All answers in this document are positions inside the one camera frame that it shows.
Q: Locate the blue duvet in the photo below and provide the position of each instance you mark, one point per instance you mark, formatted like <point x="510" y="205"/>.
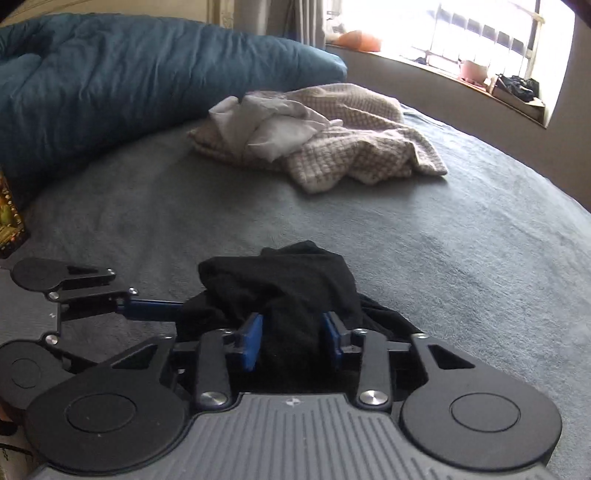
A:
<point x="75" y="86"/>

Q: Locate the white cloth garment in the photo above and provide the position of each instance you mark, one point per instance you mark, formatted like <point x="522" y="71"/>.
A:
<point x="266" y="126"/>

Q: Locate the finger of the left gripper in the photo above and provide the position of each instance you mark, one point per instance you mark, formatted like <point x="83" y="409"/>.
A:
<point x="111" y="316"/>
<point x="45" y="275"/>

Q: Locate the black garment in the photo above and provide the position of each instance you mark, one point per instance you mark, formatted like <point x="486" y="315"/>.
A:
<point x="292" y="288"/>

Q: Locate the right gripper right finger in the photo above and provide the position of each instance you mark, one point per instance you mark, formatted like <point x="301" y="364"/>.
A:
<point x="369" y="351"/>

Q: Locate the grey fleece bed blanket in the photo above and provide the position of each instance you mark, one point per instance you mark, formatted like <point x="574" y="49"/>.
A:
<point x="492" y="258"/>

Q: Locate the orange item on windowsill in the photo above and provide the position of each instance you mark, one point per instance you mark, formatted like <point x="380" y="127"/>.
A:
<point x="359" y="41"/>

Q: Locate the dark bundle on windowsill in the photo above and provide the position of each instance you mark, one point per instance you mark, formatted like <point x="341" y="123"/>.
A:
<point x="520" y="94"/>

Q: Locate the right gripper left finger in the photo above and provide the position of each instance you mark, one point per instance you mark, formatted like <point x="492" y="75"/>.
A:
<point x="220" y="352"/>

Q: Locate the pink pot on windowsill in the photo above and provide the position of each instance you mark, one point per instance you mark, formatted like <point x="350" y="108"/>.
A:
<point x="473" y="72"/>

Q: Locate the beige checked knit garment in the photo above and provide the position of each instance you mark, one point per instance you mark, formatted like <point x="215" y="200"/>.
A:
<point x="374" y="143"/>

